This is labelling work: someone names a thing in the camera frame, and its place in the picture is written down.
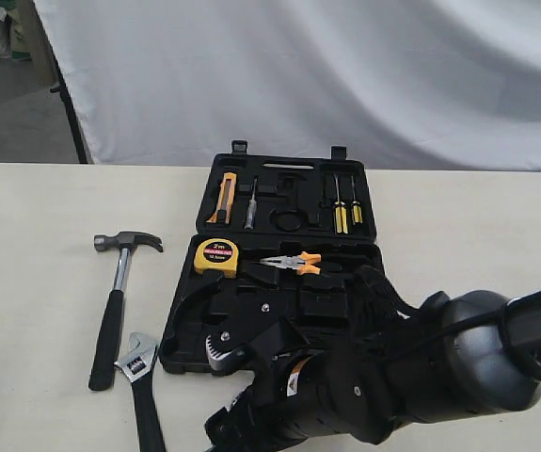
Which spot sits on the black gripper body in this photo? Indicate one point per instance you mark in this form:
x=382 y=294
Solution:
x=331 y=393

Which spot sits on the adjustable wrench black handle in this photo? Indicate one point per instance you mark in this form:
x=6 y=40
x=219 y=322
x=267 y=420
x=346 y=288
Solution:
x=137 y=365

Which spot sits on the steel claw hammer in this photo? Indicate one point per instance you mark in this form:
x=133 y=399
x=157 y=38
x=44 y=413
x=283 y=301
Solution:
x=102 y=372

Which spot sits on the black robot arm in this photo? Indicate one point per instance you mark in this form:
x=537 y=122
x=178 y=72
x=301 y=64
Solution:
x=448 y=359

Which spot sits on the black plastic tool case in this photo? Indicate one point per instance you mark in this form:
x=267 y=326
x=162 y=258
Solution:
x=295 y=213

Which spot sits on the yellow tape measure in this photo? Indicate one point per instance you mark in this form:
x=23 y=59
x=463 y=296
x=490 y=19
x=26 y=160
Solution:
x=217 y=254

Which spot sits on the large yellow black screwdriver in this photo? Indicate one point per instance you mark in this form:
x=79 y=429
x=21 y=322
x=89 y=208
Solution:
x=340 y=214

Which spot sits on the clear tester screwdriver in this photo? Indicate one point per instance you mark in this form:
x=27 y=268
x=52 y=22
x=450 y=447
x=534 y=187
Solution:
x=251 y=207

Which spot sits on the small yellow black screwdriver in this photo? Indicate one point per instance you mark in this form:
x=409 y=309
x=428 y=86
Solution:
x=357 y=216

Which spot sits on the orange utility knife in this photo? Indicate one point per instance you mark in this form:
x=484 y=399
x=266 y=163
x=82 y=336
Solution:
x=222 y=213

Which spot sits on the black backdrop stand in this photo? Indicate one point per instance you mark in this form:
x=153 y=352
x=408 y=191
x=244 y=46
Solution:
x=54 y=79

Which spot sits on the white backdrop cloth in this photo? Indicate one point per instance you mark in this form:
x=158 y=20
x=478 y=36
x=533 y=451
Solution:
x=452 y=85

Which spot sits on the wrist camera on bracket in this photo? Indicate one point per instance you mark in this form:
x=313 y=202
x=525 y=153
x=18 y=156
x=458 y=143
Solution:
x=257 y=332

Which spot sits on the orange handled pliers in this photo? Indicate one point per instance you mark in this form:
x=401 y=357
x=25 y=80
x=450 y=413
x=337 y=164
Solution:
x=301 y=264

